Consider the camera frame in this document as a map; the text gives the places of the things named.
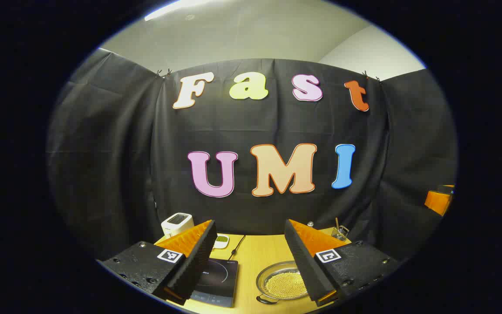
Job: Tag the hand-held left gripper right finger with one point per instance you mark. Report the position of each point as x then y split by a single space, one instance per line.
304 261

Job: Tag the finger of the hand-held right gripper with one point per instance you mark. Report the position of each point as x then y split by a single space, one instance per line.
436 201

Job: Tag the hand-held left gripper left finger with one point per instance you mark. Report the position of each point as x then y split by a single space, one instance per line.
198 255

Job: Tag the pile of yellow soybeans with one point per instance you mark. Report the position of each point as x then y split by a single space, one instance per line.
283 285

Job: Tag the black induction cooktop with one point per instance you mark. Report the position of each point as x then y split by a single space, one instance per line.
220 279

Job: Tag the white divided grain dish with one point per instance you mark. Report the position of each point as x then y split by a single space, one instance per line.
221 242

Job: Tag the white toaster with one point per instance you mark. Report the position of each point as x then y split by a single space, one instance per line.
176 223

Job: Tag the black backdrop cloth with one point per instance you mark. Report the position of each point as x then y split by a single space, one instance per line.
111 165

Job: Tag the black cloth clip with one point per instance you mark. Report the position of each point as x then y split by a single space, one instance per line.
164 73
371 76

